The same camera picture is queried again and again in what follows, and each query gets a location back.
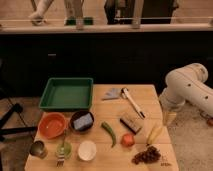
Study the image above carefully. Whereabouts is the green background object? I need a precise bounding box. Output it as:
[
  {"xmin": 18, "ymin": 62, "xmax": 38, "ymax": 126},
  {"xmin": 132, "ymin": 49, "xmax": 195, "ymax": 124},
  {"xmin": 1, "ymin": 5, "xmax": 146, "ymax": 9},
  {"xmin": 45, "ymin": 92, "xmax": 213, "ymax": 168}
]
[{"xmin": 65, "ymin": 17, "xmax": 94, "ymax": 25}]

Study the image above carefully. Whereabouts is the green plastic tray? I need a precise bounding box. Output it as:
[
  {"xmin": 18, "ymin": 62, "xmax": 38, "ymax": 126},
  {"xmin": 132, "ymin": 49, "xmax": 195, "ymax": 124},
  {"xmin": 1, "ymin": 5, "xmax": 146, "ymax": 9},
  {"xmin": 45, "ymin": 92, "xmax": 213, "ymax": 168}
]
[{"xmin": 39, "ymin": 78, "xmax": 93, "ymax": 111}]

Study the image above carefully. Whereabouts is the grey folded cloth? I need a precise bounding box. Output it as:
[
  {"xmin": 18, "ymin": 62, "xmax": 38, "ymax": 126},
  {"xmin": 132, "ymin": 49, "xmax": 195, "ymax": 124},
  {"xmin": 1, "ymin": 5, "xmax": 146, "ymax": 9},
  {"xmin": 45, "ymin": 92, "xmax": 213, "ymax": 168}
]
[{"xmin": 102, "ymin": 88, "xmax": 120, "ymax": 100}]

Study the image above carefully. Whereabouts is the white small bowl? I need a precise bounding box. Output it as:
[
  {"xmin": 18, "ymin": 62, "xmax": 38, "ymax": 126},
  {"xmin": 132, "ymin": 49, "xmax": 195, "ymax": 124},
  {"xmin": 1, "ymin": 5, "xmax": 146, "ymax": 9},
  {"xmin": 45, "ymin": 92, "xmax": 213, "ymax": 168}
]
[{"xmin": 78, "ymin": 141, "xmax": 97, "ymax": 161}]

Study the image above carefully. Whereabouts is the white handled dish brush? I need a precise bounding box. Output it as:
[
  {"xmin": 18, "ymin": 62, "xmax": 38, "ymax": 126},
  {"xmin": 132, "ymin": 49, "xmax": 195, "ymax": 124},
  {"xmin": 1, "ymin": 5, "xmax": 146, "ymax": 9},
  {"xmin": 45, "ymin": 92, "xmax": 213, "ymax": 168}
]
[{"xmin": 121, "ymin": 88, "xmax": 145, "ymax": 119}]

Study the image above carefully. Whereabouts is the metal cup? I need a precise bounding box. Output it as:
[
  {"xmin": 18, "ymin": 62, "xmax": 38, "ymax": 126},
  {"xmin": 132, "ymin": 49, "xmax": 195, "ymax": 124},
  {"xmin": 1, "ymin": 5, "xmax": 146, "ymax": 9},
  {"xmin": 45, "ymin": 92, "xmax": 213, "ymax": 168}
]
[{"xmin": 30, "ymin": 141, "xmax": 47, "ymax": 159}]

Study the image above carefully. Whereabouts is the orange bowl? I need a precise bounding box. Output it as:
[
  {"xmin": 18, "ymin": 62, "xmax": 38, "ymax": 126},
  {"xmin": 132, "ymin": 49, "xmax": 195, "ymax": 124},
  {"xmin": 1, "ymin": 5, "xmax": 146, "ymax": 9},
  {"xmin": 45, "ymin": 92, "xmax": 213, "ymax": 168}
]
[{"xmin": 38, "ymin": 112, "xmax": 67, "ymax": 139}]

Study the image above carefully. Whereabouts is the black tripod stand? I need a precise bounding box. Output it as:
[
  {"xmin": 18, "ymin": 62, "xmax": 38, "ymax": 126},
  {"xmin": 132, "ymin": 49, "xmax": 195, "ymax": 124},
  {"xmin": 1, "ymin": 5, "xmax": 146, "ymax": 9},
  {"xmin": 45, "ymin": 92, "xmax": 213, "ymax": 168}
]
[{"xmin": 0, "ymin": 87, "xmax": 38, "ymax": 144}]

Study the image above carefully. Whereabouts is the dark brown bowl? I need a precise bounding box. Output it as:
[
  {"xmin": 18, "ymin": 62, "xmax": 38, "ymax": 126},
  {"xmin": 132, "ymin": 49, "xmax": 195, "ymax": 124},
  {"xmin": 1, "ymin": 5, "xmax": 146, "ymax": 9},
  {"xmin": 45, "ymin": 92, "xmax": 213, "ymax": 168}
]
[{"xmin": 69, "ymin": 111, "xmax": 94, "ymax": 133}]

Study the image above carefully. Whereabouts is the dark grape bunch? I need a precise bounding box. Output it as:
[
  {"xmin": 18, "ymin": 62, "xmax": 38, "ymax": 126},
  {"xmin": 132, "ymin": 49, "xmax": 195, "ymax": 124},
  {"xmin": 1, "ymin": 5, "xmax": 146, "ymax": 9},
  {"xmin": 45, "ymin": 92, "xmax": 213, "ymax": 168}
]
[{"xmin": 132, "ymin": 146, "xmax": 161, "ymax": 164}]

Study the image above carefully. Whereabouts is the blue sponge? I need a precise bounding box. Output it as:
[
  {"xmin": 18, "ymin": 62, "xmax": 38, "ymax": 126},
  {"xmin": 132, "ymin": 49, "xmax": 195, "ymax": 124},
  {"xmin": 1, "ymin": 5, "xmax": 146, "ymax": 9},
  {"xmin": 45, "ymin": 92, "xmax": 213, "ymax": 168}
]
[{"xmin": 73, "ymin": 114, "xmax": 93, "ymax": 131}]

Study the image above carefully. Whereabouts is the green chili pepper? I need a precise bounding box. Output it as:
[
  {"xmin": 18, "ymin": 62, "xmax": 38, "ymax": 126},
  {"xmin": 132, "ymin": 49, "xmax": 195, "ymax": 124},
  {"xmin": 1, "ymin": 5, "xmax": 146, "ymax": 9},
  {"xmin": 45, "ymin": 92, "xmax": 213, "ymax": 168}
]
[{"xmin": 101, "ymin": 122, "xmax": 117, "ymax": 148}]

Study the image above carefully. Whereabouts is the red tomato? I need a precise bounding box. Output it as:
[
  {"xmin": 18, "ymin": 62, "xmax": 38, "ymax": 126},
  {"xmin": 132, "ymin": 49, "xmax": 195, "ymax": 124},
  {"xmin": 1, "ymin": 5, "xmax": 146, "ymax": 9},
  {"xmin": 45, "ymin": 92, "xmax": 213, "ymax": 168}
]
[{"xmin": 121, "ymin": 133, "xmax": 135, "ymax": 147}]

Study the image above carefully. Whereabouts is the green small plate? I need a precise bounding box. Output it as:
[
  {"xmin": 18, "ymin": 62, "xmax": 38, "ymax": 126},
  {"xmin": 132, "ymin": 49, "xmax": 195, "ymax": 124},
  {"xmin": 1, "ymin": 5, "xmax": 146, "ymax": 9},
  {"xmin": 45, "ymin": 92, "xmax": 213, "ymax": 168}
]
[{"xmin": 55, "ymin": 141, "xmax": 72, "ymax": 159}]

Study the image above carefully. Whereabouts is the wooden block eraser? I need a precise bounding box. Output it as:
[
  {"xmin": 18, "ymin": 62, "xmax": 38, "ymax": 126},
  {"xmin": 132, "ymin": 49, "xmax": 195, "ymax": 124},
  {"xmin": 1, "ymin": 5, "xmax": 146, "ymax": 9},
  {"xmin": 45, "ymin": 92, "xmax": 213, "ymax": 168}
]
[{"xmin": 120, "ymin": 113, "xmax": 142, "ymax": 134}]

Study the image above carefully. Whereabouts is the metal fork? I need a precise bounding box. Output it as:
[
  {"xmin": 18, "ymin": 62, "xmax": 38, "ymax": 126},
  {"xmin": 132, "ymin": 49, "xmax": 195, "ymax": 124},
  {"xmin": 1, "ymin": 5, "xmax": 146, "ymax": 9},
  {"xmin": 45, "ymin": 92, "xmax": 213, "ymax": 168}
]
[{"xmin": 56, "ymin": 132, "xmax": 66, "ymax": 167}]

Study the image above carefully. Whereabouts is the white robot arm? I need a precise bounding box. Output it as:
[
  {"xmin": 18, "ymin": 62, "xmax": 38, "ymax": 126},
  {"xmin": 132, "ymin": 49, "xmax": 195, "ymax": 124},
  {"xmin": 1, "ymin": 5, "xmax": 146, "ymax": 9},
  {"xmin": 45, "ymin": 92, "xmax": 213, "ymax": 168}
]
[{"xmin": 159, "ymin": 63, "xmax": 213, "ymax": 126}]

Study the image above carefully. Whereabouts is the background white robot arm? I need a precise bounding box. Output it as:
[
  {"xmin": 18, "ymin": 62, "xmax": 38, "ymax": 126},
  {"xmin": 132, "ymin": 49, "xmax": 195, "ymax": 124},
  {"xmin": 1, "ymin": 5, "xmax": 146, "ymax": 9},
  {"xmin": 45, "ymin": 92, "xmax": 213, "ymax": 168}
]
[{"xmin": 29, "ymin": 0, "xmax": 54, "ymax": 26}]

